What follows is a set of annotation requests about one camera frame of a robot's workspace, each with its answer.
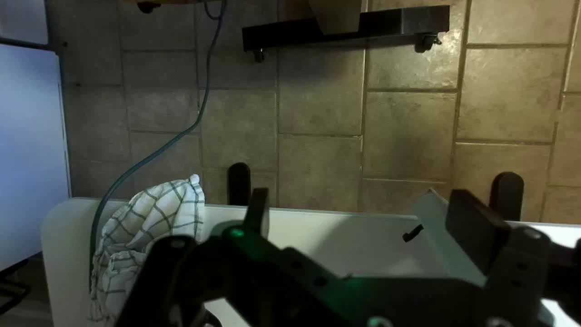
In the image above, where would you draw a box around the thin dark cable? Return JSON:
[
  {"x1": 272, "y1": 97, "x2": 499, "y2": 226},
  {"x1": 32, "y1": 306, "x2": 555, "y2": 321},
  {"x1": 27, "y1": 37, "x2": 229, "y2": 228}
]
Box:
[{"x1": 89, "y1": 0, "x2": 230, "y2": 292}]

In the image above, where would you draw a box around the robot stand cart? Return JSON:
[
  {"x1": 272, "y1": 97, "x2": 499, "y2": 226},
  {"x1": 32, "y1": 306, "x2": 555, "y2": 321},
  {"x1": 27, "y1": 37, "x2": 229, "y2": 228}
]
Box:
[{"x1": 241, "y1": 0, "x2": 452, "y2": 63}]

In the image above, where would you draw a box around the white checked kitchen towel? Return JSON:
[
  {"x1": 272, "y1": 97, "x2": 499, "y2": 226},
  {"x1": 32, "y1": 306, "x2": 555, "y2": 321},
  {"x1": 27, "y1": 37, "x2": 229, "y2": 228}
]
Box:
[{"x1": 89, "y1": 172, "x2": 207, "y2": 327}]

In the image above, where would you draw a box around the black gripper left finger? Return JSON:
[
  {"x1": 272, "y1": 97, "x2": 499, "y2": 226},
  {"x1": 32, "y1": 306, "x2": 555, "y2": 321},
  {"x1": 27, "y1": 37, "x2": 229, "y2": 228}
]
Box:
[{"x1": 220, "y1": 186, "x2": 287, "y2": 261}]

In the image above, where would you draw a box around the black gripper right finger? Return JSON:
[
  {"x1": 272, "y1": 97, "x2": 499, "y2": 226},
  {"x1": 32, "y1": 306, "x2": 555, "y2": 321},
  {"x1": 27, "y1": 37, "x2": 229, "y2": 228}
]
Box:
[{"x1": 445, "y1": 186, "x2": 554, "y2": 292}]

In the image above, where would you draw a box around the white table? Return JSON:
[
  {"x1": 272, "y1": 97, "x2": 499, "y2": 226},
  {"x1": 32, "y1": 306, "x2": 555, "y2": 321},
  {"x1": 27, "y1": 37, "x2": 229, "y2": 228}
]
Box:
[{"x1": 40, "y1": 195, "x2": 581, "y2": 327}]

